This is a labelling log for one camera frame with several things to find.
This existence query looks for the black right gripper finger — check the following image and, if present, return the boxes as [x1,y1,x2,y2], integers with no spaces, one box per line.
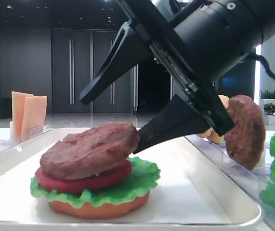
[79,20,153,105]

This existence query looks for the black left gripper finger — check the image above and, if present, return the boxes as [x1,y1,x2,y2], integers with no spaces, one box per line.
[133,94,210,154]

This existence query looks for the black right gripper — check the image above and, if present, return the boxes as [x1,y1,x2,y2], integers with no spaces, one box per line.
[119,0,275,135]

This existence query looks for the brown meat patty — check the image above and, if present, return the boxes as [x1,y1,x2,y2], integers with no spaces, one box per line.
[224,95,266,170]
[40,121,139,180]

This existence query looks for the green lettuce leaf on tray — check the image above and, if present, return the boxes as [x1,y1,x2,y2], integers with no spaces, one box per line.
[30,157,160,208]

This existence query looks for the right orange cheese slice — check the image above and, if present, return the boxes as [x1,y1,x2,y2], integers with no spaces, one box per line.
[21,96,48,141]

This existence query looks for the orange cheese slice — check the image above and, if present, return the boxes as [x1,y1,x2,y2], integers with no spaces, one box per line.
[11,91,34,137]
[21,96,48,141]

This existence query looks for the bun bottom under lettuce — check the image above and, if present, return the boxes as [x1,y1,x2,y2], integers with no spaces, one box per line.
[49,191,150,219]

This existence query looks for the left orange cheese slice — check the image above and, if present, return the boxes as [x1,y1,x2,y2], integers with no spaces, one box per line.
[11,91,34,137]

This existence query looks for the red tomato slice on tray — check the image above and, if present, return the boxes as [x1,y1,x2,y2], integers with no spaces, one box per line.
[35,160,132,193]

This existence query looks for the bun half rack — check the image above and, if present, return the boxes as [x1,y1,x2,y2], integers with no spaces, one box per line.
[219,95,229,109]
[198,128,224,143]

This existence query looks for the left bun half right rack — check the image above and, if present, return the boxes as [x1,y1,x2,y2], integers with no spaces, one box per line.
[219,95,229,109]

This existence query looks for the dark double doors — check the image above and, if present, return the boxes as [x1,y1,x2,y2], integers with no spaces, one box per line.
[52,29,133,113]

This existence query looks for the white rectangular metal tray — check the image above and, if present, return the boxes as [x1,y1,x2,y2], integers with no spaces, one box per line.
[0,128,263,231]

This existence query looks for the potted plants on white shelf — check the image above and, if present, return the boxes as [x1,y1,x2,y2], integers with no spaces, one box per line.
[259,89,275,125]

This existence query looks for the right clear acrylic rack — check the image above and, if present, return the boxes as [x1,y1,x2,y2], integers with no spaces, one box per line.
[185,135,275,230]

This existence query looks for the clear acrylic rack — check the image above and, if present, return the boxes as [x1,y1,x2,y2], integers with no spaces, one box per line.
[185,135,275,230]
[0,121,53,167]

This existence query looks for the left clear acrylic rack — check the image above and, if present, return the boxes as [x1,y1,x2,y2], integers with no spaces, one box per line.
[0,121,53,167]

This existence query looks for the black cable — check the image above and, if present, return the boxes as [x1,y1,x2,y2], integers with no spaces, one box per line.
[245,52,275,85]

